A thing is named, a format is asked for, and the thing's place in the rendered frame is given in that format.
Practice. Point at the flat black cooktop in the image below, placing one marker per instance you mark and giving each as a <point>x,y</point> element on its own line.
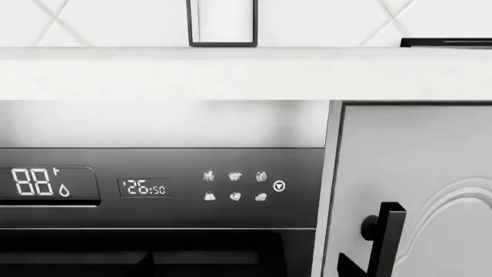
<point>446,42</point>

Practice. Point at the black built-in oven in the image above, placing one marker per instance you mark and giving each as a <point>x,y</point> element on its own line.
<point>173,207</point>

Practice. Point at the grey cabinet door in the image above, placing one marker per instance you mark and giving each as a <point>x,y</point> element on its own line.
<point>423,161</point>

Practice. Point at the black framed white container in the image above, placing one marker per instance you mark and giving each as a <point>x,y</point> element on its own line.
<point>223,23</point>

